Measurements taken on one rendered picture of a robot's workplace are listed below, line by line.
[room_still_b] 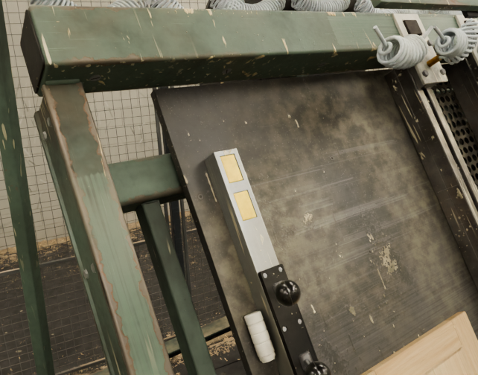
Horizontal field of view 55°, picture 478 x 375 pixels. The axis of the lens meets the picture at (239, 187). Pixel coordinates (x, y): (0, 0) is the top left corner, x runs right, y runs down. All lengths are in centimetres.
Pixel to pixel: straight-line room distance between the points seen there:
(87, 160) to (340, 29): 63
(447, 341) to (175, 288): 59
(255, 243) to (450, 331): 51
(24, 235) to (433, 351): 108
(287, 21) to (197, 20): 21
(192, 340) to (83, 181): 32
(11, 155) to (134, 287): 74
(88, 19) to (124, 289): 41
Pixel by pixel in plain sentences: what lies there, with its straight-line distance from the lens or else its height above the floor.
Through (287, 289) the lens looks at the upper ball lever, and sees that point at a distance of 67.
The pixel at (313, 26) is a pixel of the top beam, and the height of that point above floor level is 193.
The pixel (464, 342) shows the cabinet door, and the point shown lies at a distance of 115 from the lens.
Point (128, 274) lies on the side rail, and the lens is 68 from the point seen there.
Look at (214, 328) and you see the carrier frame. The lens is 203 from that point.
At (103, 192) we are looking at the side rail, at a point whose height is 170.
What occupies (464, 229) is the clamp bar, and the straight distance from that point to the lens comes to 122.
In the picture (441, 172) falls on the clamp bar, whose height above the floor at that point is 159.
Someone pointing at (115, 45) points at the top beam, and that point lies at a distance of 76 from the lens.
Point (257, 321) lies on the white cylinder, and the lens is 79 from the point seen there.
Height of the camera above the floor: 188
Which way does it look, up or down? 16 degrees down
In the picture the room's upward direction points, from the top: 3 degrees counter-clockwise
